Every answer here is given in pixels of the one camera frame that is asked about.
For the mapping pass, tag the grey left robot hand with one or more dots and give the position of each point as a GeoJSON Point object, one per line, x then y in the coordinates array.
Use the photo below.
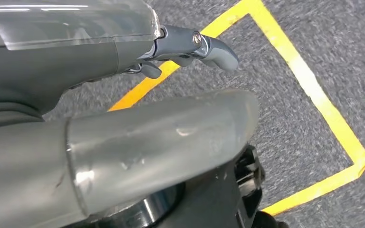
{"type": "Point", "coordinates": [59, 56]}

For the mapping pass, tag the yellow floor tape square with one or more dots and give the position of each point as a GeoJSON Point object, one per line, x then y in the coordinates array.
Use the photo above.
{"type": "Point", "coordinates": [311, 85]}

